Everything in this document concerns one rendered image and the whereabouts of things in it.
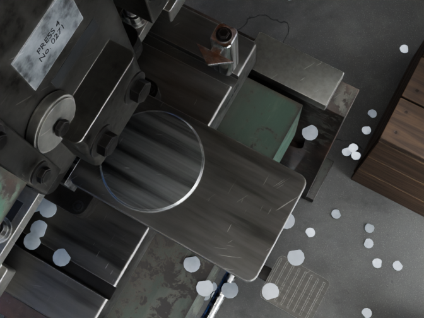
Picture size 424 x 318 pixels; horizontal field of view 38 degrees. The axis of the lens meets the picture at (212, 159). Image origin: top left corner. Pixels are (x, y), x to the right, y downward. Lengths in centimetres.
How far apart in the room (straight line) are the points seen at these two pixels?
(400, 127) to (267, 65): 39
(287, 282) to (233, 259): 63
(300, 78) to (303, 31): 76
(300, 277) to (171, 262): 53
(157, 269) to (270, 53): 35
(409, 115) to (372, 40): 48
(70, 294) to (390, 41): 114
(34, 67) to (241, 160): 32
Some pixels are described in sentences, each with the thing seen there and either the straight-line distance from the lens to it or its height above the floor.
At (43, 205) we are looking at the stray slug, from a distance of 83.
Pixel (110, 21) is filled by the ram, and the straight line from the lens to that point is 57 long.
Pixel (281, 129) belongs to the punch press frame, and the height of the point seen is 65.
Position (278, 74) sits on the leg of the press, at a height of 64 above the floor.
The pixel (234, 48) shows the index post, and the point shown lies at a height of 77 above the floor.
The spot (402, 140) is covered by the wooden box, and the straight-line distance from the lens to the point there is 122.
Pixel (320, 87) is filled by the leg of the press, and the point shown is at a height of 64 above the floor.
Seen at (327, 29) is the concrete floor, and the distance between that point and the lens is 167.
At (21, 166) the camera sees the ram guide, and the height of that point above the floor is 106.
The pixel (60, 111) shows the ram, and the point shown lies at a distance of 53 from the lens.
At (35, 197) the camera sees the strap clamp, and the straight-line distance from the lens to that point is 78.
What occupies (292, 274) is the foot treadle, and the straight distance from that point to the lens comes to 133.
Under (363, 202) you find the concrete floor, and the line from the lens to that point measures 154.
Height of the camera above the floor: 148
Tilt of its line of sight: 75 degrees down
